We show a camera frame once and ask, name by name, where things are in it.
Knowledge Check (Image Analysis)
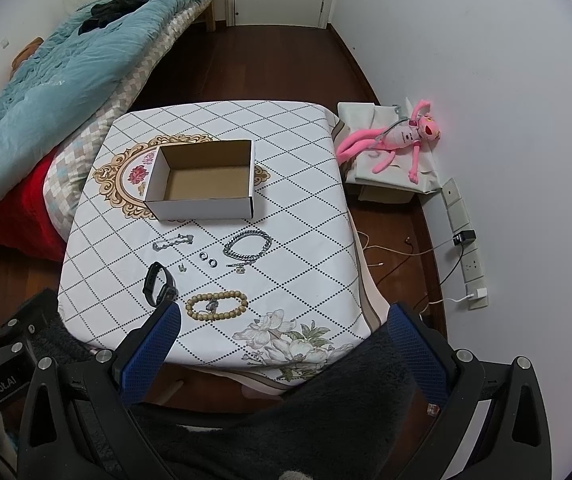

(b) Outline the black fitness band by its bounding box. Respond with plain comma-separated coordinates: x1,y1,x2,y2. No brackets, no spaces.
143,261,179,308

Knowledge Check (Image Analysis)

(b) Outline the wooden bead bracelet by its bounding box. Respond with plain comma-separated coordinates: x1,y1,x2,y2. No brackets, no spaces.
185,289,249,323

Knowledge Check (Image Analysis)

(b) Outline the silver chain bracelet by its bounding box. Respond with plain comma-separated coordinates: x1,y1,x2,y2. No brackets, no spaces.
151,233,195,252

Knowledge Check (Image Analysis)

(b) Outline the dark beaded necklace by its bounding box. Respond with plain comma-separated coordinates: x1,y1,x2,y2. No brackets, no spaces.
222,230,273,276

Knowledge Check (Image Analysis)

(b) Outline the red blanket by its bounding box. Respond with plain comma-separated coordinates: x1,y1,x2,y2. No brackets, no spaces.
0,150,66,262

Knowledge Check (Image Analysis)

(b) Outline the black plug adapter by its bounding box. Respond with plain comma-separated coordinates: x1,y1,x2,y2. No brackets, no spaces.
452,229,477,247

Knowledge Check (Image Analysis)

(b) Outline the white diamond pattern tablecloth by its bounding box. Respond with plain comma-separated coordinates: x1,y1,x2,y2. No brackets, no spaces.
58,101,380,392

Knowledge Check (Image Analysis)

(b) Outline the teal blue quilt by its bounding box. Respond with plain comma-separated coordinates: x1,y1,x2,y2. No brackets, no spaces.
0,0,198,200

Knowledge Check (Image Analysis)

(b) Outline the white cardboard box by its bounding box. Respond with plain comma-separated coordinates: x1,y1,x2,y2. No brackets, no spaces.
144,139,254,221

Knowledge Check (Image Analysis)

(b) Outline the pink panther plush toy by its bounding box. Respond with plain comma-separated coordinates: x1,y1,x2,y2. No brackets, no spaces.
335,100,441,184

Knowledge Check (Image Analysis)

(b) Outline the white cloth covered box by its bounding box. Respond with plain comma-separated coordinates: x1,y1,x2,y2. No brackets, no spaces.
333,100,441,195

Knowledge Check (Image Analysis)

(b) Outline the black clothing on bed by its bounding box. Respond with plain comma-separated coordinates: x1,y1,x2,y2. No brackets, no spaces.
78,0,149,35

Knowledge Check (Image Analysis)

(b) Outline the black power cable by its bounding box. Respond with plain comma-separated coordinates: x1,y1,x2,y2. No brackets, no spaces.
413,245,467,311

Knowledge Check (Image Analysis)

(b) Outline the white charging cable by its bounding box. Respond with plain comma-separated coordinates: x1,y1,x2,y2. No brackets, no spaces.
355,231,463,271

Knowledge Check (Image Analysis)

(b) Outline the white wall power strip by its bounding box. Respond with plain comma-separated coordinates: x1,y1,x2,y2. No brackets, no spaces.
441,178,489,310

